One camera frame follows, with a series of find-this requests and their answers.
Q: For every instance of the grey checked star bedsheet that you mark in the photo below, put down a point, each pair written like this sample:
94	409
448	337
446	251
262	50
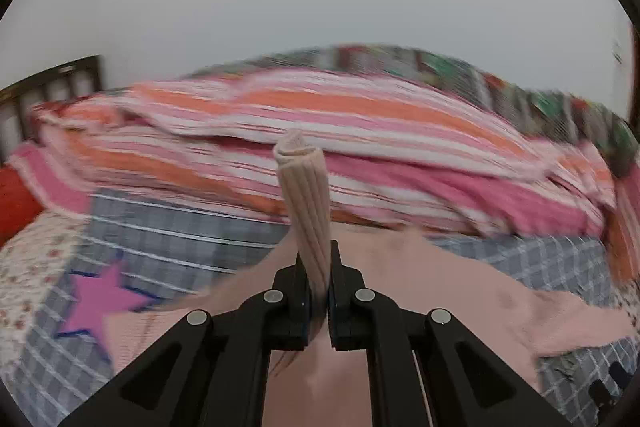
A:
171	251

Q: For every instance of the dark wooden headboard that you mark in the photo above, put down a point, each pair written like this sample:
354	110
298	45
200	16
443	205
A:
60	83

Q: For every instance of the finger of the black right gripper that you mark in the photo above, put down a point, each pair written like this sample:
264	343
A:
621	377
601	397

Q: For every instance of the red pillow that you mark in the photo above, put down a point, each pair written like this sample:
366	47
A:
18	207

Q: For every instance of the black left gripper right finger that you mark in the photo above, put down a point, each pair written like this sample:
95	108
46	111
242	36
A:
426	369

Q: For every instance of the pink knitted sweater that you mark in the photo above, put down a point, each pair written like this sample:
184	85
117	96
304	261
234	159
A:
322	387

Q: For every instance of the pink orange striped duvet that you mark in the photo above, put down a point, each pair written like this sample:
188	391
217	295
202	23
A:
397	154

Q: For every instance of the multicolour patterned blanket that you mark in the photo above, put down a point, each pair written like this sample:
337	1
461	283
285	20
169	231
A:
547	114

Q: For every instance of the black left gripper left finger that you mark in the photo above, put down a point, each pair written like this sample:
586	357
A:
208	370

